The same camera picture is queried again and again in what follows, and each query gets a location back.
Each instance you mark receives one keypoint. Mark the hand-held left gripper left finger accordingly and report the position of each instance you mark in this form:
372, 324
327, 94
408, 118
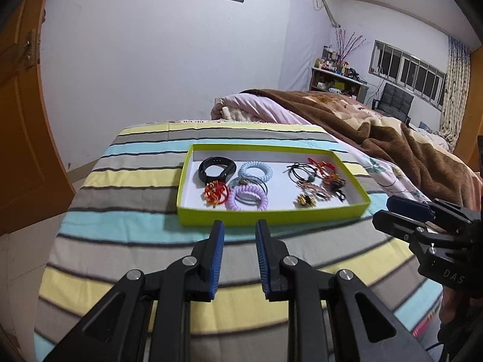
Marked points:
216, 256

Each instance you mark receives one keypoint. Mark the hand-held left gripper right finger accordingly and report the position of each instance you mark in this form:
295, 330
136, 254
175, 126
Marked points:
262, 260

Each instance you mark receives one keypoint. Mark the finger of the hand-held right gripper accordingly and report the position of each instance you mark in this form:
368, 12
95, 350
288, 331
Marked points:
396, 225
409, 207

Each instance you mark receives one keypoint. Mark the green cardboard box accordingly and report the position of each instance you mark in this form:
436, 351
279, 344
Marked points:
264, 217

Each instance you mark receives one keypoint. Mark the gold and black hair ornament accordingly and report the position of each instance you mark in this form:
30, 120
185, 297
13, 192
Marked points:
305, 200

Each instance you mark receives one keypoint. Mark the pink rhinestone hair clip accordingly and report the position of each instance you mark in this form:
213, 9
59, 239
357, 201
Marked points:
313, 192

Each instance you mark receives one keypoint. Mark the person's right hand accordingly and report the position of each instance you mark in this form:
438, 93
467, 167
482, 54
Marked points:
454, 307

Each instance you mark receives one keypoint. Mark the floral bedsheet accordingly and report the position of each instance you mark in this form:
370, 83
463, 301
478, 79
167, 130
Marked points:
388, 173

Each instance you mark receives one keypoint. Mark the brown blanket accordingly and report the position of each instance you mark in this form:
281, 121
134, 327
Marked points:
415, 151

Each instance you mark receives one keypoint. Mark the light patterned bedding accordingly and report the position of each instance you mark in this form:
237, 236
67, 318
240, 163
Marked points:
434, 135

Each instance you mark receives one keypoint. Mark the black smart band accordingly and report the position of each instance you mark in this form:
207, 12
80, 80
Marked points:
205, 176

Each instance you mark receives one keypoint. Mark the black chair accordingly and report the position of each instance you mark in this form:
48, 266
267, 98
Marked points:
396, 100

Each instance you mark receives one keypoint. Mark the striped cloth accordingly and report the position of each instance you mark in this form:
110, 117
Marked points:
113, 215

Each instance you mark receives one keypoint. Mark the patterned curtain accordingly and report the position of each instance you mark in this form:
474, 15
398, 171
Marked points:
456, 94

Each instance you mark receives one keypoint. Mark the orange wooden wardrobe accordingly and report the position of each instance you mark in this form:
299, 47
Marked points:
475, 101

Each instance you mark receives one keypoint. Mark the barred window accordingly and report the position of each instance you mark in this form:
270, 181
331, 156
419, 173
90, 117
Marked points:
409, 71

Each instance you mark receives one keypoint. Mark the white shelf desk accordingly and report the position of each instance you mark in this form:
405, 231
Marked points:
337, 85

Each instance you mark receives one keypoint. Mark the pink quilt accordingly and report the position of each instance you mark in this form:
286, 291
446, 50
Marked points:
256, 105

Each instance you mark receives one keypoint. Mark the clutter of bottles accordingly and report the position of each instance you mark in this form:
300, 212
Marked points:
334, 64

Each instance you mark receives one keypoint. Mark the purple flower branches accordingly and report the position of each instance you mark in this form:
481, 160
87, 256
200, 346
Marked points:
349, 45

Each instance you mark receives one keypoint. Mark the orange wooden door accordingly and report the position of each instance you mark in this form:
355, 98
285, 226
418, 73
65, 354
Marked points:
22, 139

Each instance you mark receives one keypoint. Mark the metal door latch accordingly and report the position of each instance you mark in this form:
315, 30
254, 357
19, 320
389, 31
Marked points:
32, 49

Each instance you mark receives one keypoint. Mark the white wall pipe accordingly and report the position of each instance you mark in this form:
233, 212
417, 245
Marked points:
329, 5

